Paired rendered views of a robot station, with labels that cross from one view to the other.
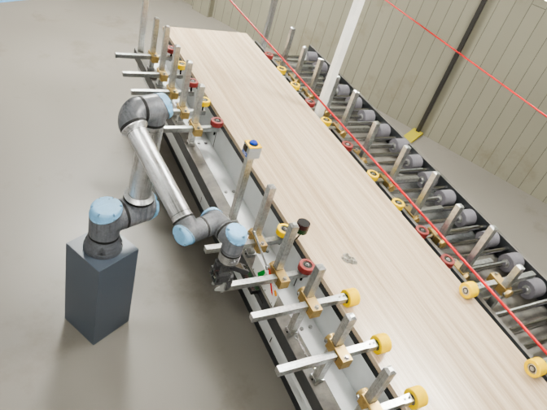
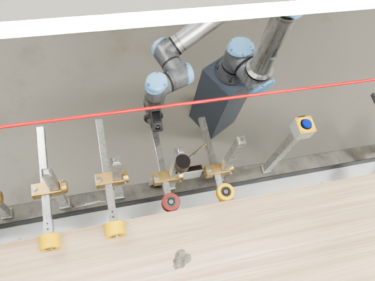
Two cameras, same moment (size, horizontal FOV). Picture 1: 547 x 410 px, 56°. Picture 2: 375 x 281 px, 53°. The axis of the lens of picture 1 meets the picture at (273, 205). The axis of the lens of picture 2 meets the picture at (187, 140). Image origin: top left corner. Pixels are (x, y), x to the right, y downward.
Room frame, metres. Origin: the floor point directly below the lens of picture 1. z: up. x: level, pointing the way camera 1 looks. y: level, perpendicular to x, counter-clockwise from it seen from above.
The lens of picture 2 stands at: (1.86, -0.72, 2.49)
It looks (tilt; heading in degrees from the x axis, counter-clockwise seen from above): 64 degrees down; 98
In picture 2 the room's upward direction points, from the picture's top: 18 degrees clockwise
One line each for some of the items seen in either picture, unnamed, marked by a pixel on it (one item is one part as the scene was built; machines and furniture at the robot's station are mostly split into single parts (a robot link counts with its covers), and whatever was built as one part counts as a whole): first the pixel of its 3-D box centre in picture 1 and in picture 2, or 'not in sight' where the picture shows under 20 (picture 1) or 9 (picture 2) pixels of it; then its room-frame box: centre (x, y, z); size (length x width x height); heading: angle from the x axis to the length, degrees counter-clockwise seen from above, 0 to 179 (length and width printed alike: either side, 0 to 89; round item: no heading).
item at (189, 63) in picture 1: (184, 94); not in sight; (2.96, 0.78, 0.92); 0.03 x 0.03 x 0.48; 37
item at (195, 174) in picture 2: (264, 280); (175, 177); (1.77, -0.08, 0.75); 0.26 x 0.01 x 0.10; 37
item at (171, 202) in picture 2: (304, 272); (169, 204); (1.81, -0.24, 0.85); 0.08 x 0.08 x 0.11
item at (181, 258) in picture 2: (349, 258); (181, 258); (1.94, -0.44, 0.91); 0.09 x 0.07 x 0.02; 66
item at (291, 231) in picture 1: (280, 261); (174, 171); (1.76, -0.11, 0.91); 0.03 x 0.03 x 0.48; 37
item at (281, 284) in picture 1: (278, 274); (168, 178); (1.75, -0.13, 0.84); 0.13 x 0.06 x 0.05; 37
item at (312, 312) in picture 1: (308, 302); (111, 179); (1.54, -0.28, 0.94); 0.13 x 0.06 x 0.05; 37
